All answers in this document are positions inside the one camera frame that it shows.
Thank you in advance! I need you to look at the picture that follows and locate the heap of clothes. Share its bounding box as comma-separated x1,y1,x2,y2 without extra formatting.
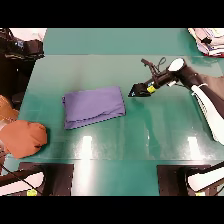
187,28,224,59

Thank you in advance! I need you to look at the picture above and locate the orange-brown garment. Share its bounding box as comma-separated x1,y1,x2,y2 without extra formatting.
0,119,49,160

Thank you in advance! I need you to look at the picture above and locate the light brown garment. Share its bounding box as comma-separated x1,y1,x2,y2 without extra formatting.
0,94,20,123

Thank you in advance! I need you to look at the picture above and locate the purple shirt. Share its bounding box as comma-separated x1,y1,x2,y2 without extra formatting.
61,85,127,131

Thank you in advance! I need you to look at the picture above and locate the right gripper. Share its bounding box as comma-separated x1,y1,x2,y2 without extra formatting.
127,81,158,99

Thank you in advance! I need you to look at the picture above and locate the black cable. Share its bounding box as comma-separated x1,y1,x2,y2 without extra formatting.
0,164,44,197

